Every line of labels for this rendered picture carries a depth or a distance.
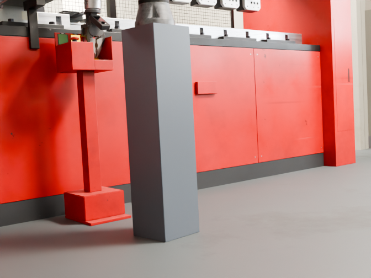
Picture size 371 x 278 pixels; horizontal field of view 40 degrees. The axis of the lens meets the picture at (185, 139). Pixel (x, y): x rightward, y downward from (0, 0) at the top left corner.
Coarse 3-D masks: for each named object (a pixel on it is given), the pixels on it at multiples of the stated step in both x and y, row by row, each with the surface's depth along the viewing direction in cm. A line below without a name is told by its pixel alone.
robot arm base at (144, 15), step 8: (144, 0) 182; (152, 0) 181; (160, 0) 182; (168, 0) 185; (144, 8) 182; (152, 8) 181; (160, 8) 181; (168, 8) 184; (136, 16) 185; (144, 16) 181; (152, 16) 181; (160, 16) 180; (168, 16) 182; (136, 24) 183; (144, 24) 181
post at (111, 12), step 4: (108, 0) 353; (112, 0) 354; (108, 4) 354; (112, 4) 354; (108, 8) 354; (112, 8) 354; (108, 12) 355; (112, 12) 354; (108, 16) 355; (112, 16) 354
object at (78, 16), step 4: (60, 12) 275; (64, 12) 272; (68, 12) 274; (72, 12) 276; (76, 12) 277; (80, 12) 265; (72, 16) 271; (76, 16) 271; (80, 16) 272; (72, 20) 277; (76, 20) 278; (80, 20) 278
